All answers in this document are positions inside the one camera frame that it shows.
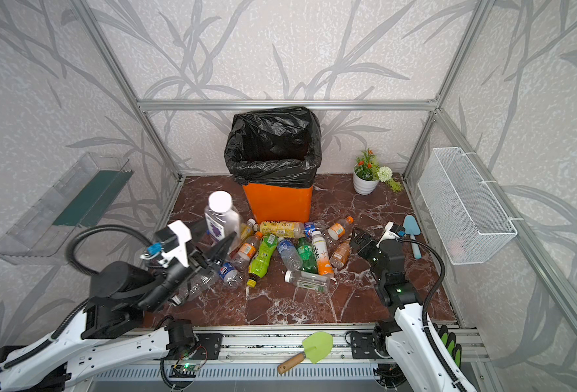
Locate brown tea bottle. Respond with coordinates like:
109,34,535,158
330,240,352,270

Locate green label juice bottle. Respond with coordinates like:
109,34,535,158
246,234,279,288

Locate clear bottle green label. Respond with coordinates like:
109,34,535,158
285,270,330,293

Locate blue label water bottle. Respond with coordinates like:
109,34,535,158
277,237,303,271

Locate purple grape juice bottle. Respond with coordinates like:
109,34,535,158
205,190,241,251

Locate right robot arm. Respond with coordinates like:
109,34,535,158
350,224,476,391

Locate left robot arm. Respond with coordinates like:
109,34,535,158
0,220,238,391

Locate orange trash bin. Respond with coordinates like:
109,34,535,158
243,183,313,223

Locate black bin liner bag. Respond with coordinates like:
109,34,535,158
224,106,322,189

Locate orange cap clear bottle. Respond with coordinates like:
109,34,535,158
327,217,354,241

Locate pepsi label clear bottle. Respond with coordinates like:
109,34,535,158
218,261,244,289

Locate clear bottle white cap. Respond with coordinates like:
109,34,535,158
169,269,218,306

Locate orange label clear bottle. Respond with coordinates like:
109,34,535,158
231,232,263,271

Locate white orange drink bottle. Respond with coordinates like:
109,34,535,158
311,230,334,277

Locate red yellow tea bottle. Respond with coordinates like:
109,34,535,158
230,218,257,254

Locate teal silicone spatula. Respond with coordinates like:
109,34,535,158
403,215,422,260

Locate small pepsi bottle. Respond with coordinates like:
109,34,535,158
304,220,325,239

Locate green sprite bottle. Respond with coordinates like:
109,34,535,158
297,237,318,274

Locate white potted artificial flowers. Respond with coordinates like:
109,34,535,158
353,149,403,195

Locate yellow label tea bottle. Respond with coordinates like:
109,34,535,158
254,220,305,238

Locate green garden trowel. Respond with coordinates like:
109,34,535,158
277,332,334,375

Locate green work glove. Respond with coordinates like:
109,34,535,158
437,325,462,368

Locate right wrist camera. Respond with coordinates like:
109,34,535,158
377,221,406,248

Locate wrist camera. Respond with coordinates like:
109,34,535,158
141,220,192,269
377,221,406,248

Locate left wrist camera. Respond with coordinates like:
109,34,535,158
141,220,192,269

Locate white wire mesh basket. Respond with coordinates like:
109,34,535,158
419,147,518,266

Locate clear acrylic wall shelf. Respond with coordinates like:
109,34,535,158
0,153,133,266

